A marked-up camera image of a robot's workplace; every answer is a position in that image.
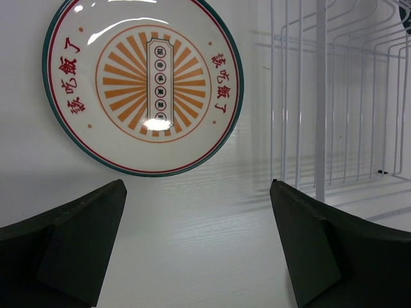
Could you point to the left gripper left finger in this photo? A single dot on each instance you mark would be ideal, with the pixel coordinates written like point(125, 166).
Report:
point(59, 258)

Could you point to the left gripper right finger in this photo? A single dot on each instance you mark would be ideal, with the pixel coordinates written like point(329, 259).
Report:
point(336, 259)

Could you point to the dark blue rimmed plate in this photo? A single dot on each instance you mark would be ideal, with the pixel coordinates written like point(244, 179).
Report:
point(405, 15)

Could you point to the orange sunburst plate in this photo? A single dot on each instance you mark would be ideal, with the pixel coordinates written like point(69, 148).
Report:
point(147, 88)

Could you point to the white wire dish rack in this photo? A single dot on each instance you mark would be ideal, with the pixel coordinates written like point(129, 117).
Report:
point(336, 76)

